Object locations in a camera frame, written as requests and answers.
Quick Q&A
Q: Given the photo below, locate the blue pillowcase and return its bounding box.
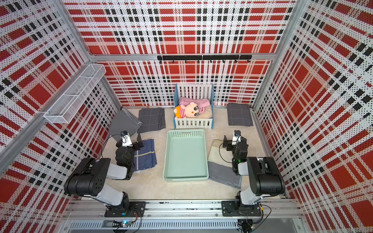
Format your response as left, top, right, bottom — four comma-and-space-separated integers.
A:
134, 139, 157, 172

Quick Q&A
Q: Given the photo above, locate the plain grey pillowcase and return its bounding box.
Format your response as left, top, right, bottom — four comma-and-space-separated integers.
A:
109, 109, 143, 141

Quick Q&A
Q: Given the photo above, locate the beige grey pillowcase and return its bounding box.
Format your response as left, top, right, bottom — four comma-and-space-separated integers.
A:
207, 139, 242, 189

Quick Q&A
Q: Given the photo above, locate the dark grey checked pillowcase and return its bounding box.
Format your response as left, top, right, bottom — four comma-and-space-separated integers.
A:
227, 103, 254, 127
138, 108, 166, 134

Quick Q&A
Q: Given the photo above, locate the mint green plastic basket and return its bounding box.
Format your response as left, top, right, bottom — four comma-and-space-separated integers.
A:
163, 129, 209, 182

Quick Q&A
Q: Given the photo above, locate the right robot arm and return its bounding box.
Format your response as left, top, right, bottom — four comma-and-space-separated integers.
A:
222, 131, 285, 210

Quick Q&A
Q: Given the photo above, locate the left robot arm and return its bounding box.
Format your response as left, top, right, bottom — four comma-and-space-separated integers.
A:
64, 131, 143, 212

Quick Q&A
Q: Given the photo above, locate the plush doll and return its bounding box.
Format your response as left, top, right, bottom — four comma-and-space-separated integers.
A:
173, 103, 205, 118

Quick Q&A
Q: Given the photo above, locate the white toy crib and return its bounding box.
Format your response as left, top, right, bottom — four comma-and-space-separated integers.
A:
174, 83, 214, 129

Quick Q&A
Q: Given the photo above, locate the pink blanket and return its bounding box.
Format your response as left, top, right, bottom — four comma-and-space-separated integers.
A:
179, 97, 211, 112

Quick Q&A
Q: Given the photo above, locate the small circuit board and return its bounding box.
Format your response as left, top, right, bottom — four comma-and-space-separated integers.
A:
112, 220, 131, 228

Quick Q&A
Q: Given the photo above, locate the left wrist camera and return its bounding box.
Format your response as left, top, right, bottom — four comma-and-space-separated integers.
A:
120, 131, 132, 147

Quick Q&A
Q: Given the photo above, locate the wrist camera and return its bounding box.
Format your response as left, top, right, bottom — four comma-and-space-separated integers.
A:
120, 131, 132, 147
232, 130, 242, 145

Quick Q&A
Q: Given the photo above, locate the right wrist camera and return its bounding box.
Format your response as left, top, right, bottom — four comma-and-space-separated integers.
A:
232, 130, 242, 145

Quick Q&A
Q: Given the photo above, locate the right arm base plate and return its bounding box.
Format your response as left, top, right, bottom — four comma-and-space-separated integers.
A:
221, 201, 262, 217

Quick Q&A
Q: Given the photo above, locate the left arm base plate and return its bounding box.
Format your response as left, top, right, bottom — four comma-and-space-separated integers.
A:
104, 201, 146, 217

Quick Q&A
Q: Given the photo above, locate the white wire mesh shelf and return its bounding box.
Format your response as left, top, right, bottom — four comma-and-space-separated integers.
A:
44, 64, 106, 124

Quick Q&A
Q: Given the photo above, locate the black hook rail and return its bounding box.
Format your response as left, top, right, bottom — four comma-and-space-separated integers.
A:
157, 54, 253, 62

